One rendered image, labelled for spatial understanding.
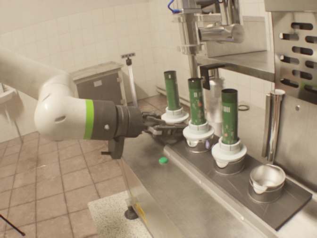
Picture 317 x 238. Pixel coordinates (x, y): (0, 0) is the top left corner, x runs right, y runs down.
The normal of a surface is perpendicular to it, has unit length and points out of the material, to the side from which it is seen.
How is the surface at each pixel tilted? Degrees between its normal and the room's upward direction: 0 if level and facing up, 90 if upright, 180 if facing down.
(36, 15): 90
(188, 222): 0
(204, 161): 0
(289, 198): 0
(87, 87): 90
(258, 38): 90
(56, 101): 40
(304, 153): 90
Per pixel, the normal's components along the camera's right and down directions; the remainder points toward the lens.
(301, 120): -0.90, 0.28
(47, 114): 0.13, -0.14
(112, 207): -0.13, -0.91
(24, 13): 0.43, 0.30
